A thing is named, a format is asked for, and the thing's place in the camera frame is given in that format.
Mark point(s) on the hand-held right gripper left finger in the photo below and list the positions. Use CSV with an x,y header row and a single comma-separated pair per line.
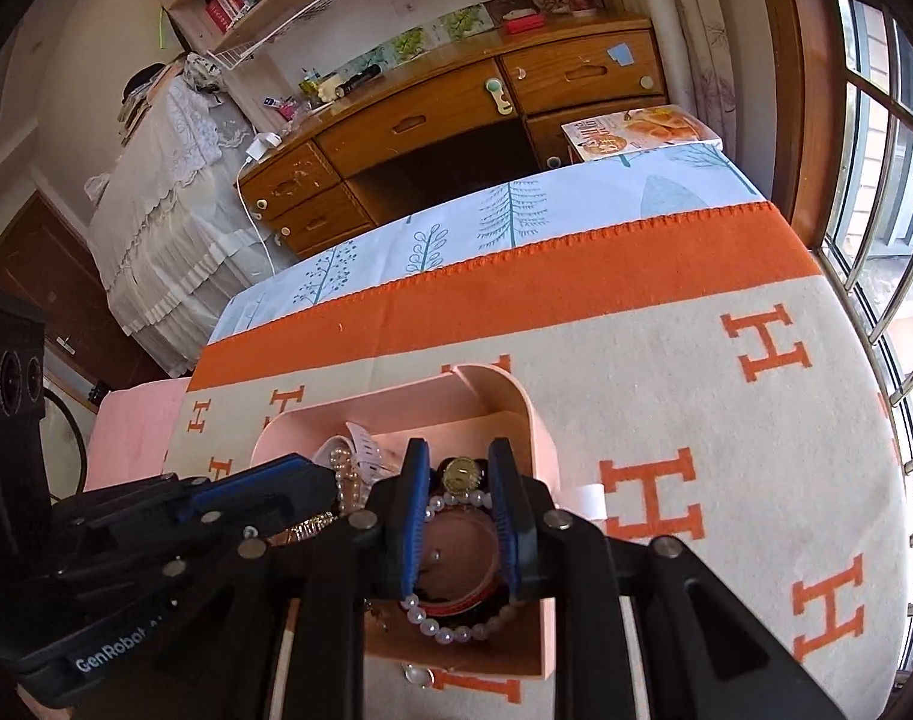
x,y
413,525

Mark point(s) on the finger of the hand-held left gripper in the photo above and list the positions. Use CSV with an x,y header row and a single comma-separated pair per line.
x,y
216,540
276,476

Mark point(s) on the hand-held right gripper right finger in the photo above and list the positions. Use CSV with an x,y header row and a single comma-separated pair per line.
x,y
505,525

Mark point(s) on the long pearl strand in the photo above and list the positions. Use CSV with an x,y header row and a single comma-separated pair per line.
x,y
344,480

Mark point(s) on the pink storage box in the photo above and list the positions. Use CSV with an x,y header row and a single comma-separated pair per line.
x,y
501,390

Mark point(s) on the white paper tag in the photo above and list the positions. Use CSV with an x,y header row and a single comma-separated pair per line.
x,y
591,501

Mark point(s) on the pink quilt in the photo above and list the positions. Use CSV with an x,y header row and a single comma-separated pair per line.
x,y
133,420

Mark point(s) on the silver crystal earring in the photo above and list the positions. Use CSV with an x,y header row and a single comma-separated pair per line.
x,y
419,675

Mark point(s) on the orange beige patterned blanket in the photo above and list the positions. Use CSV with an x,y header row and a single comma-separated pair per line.
x,y
651,360

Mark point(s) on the white lace furniture cover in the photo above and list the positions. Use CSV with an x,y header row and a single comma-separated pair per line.
x,y
163,225

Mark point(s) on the brown wooden door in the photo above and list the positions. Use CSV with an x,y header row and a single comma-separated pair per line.
x,y
21,255

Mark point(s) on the pen cup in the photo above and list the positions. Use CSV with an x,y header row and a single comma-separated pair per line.
x,y
313,86

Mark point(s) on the wooden desk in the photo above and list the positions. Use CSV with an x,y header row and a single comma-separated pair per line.
x,y
426,112

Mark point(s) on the stack of books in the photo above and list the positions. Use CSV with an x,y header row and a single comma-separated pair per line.
x,y
137,101

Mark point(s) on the black flashlight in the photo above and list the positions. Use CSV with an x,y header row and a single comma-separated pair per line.
x,y
359,79

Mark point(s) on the food magazine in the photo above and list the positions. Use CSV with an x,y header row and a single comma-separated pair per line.
x,y
651,131

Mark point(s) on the green drawer lock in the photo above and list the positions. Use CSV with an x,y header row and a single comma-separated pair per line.
x,y
497,94

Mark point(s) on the wooden bookshelf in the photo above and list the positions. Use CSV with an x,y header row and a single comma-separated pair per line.
x,y
201,22

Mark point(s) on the green stick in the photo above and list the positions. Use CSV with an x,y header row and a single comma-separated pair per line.
x,y
161,24

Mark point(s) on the row of red books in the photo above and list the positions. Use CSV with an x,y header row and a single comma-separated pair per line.
x,y
235,4

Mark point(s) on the blue sticker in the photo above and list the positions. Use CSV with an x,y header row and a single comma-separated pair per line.
x,y
619,54

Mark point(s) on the red flat box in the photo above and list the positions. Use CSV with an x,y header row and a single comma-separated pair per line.
x,y
524,21

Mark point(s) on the metal window grille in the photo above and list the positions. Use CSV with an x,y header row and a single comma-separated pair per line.
x,y
876,165

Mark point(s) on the floral beige curtain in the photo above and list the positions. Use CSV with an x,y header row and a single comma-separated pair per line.
x,y
696,37

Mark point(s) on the wooden window frame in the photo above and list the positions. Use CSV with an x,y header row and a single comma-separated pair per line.
x,y
794,90

